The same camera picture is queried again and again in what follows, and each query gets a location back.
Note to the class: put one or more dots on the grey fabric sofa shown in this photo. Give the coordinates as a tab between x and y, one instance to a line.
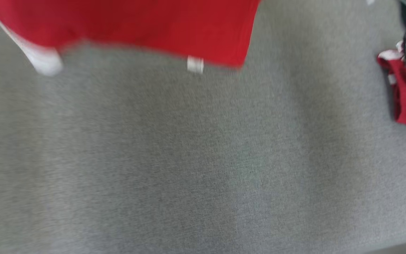
189	158

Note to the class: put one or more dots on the red jersey with white trim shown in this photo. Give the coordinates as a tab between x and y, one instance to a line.
136	28

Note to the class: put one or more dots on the red shorts with white stripe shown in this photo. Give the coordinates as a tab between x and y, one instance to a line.
404	98

